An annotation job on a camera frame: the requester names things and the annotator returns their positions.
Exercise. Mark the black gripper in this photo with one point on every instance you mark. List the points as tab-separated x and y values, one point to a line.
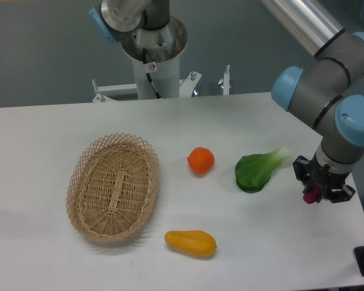
331	185

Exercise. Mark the purple sweet potato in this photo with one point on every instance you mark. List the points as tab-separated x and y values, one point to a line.
311	196

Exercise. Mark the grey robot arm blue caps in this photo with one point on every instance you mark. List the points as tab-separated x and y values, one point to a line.
154	40

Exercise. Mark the oval wicker basket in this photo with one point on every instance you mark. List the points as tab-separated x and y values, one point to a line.
113	188

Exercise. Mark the green bok choy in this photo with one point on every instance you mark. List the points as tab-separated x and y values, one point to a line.
254	171

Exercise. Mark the orange fruit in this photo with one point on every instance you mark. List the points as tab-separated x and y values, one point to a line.
201	160

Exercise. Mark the yellow papaya fruit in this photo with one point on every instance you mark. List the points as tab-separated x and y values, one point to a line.
192	242

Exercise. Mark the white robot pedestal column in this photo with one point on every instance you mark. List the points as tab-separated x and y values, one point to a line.
162	76

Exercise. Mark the white metal base frame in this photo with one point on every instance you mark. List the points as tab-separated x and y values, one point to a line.
108	93

